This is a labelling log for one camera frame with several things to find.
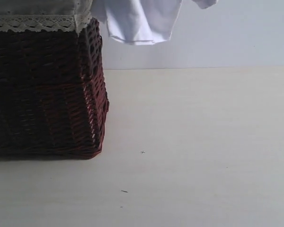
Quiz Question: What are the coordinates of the white t-shirt red print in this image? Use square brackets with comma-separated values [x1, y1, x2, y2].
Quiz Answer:
[91, 0, 220, 46]

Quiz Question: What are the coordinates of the dark brown wicker basket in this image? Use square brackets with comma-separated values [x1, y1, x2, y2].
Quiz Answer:
[0, 19, 109, 159]

